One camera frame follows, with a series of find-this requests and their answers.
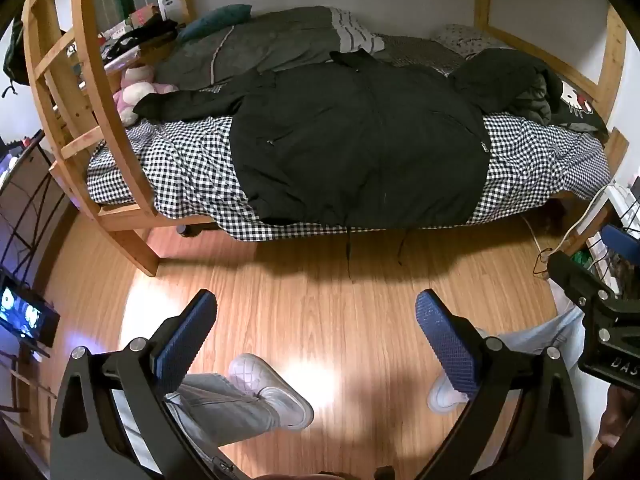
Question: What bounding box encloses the person's left white shoe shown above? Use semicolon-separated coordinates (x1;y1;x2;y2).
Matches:
228;353;315;431

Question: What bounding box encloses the person's right hand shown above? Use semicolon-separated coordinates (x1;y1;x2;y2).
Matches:
597;390;633;452

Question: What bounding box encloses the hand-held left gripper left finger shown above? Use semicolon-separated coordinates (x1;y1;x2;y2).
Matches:
50;289;236;480

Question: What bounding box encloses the pink box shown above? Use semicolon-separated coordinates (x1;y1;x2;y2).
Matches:
127;4;162;28

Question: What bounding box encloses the wooden bed frame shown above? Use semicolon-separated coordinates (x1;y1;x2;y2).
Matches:
22;0;632;277

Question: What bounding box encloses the black white checkered bed sheet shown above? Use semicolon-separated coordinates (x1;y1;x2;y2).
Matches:
86;110;613;243

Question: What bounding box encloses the white power strip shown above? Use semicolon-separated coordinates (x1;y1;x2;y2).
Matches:
595;182;640;222

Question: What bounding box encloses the black cat-print cushion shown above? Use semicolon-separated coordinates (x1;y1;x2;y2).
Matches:
550;77;609;137

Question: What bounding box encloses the pink white plush toy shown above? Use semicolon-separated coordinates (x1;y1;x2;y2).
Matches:
112;65;179;126

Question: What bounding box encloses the dark green padded jacket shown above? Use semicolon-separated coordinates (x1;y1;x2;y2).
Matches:
450;47;566;127

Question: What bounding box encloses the grey zip jacket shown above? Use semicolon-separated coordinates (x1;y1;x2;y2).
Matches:
152;6;346;92

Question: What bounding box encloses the person's right leg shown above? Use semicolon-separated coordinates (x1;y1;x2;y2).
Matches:
475;305;587;362

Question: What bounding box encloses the black cloth on shelf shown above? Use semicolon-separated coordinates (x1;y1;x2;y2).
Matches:
102;17;179;63

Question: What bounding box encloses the person's leg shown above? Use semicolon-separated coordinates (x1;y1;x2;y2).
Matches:
475;305;587;362
164;372;282;447

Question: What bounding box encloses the black jacket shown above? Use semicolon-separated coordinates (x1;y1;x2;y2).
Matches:
132;50;493;281

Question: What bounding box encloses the dark green hanging bag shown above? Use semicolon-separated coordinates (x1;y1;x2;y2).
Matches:
1;15;32;97

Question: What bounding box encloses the teal pillow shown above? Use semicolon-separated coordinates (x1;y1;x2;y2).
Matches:
176;4;253;43

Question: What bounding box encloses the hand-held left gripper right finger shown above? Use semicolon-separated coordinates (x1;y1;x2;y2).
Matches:
415;289;586;480

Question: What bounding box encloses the black desk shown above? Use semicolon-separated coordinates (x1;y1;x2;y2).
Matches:
0;130;67;281

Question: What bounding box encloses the person's white shoe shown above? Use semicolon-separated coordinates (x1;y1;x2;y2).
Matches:
427;372;472;414
228;353;315;431

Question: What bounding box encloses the dark knit blanket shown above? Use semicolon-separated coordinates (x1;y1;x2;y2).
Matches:
372;34;468;77

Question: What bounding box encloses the white cable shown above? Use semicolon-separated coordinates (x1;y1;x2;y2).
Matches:
520;185;622;262

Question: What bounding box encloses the small lit screen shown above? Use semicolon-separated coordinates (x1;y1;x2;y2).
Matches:
0;270;62;349

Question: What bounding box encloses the person's left leg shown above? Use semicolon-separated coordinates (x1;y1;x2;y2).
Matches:
164;372;282;447

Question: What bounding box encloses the person's right white shoe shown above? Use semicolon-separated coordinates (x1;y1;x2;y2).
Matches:
427;372;472;414

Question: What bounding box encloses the white striped pillow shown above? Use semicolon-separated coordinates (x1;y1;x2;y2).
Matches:
327;7;386;54

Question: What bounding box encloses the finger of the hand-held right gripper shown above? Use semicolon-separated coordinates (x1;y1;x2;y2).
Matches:
601;224;640;262
546;251;623;311

